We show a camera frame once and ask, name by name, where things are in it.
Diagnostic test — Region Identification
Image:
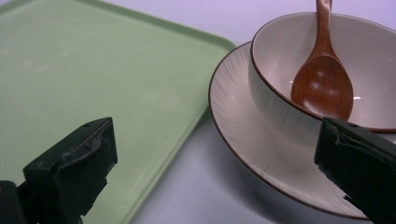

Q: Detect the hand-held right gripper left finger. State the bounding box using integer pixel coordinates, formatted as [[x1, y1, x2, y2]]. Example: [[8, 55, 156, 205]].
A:
[[17, 117, 119, 224]]

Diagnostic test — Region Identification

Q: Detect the green plastic tray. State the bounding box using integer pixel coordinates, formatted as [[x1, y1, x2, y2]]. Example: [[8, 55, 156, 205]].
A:
[[0, 0, 236, 224]]

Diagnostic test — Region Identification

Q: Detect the white plate with brown rim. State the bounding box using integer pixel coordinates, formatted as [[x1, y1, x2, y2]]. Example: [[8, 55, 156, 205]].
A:
[[208, 40, 372, 221]]

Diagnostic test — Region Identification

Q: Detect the brown wooden spoon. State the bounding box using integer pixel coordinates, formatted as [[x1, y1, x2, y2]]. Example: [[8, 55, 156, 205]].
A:
[[290, 0, 355, 121]]

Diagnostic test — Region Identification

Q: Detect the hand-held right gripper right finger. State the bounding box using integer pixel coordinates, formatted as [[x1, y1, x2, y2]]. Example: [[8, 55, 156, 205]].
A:
[[314, 117, 396, 224]]

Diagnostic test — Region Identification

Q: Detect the white bowl with brown rim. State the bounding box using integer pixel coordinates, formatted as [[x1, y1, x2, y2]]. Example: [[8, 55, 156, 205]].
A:
[[247, 12, 396, 145]]

